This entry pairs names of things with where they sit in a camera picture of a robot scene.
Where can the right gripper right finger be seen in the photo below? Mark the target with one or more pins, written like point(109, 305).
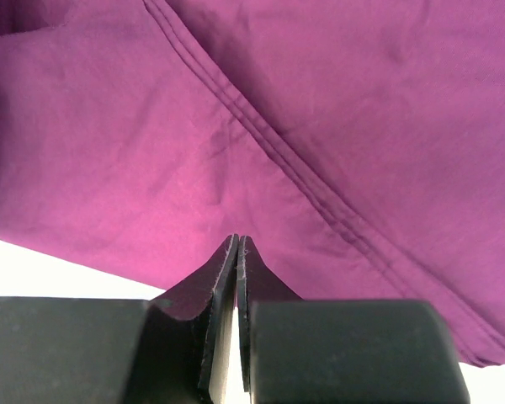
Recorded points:
point(339, 351)

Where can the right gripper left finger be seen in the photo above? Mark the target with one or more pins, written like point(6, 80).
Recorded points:
point(170, 349)

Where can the purple cloth mat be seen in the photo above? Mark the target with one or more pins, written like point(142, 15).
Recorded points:
point(360, 144)

